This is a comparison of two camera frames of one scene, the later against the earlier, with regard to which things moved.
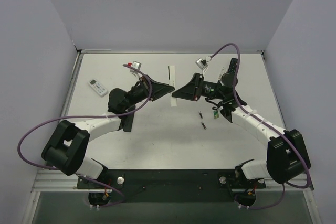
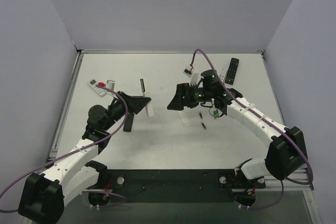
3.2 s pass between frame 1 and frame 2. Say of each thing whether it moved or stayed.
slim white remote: stayed
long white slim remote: moved
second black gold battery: stayed
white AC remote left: stayed
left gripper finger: moved
